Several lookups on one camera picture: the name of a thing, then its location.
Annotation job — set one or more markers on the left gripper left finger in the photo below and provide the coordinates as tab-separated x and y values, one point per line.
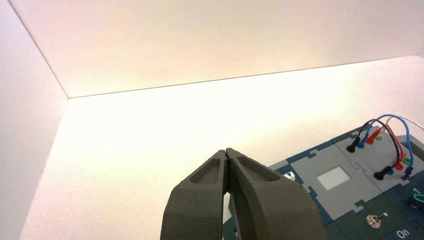
195	212

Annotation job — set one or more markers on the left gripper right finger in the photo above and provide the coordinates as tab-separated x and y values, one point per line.
271	212

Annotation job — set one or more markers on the metal toggle switch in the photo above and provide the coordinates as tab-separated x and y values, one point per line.
374	221

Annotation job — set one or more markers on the teal and grey task box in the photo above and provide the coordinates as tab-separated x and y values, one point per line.
331	205

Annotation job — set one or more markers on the green rotary knob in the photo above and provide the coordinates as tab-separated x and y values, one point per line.
419	198

